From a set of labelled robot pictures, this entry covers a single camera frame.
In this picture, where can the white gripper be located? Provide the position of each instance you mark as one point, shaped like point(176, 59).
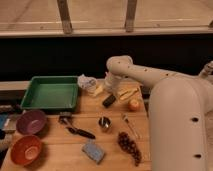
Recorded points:
point(111, 82)

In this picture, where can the black eraser block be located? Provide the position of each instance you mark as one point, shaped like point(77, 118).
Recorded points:
point(109, 101)

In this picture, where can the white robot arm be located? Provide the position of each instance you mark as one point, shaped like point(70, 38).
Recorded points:
point(178, 104)

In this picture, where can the yellow wooden piece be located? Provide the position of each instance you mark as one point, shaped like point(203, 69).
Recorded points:
point(127, 93)

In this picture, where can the crumpled white cloth in cup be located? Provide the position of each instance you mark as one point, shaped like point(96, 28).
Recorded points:
point(89, 84)

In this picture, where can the orange fruit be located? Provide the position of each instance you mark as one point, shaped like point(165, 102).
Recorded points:
point(134, 105)

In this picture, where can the thin metal utensil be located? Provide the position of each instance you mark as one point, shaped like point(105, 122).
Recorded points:
point(130, 125)

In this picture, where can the small metal cup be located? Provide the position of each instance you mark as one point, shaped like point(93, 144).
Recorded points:
point(104, 123)

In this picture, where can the green plastic tray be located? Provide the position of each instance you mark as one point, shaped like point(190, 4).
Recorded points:
point(51, 93)

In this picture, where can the dark grape bunch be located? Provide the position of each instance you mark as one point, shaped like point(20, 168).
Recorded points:
point(129, 146)

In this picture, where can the blue sponge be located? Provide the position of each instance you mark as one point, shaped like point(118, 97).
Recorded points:
point(93, 151)

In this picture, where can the purple bowl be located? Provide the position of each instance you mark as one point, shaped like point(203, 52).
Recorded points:
point(31, 122)

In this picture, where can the orange bowl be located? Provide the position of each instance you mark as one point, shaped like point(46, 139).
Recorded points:
point(26, 150)

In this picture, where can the right metal post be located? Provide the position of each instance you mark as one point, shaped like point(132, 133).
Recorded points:
point(130, 15)

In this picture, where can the metal post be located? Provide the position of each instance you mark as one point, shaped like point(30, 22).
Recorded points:
point(130, 15)
point(64, 16)

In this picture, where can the left metal post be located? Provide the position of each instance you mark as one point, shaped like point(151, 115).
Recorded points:
point(64, 16)

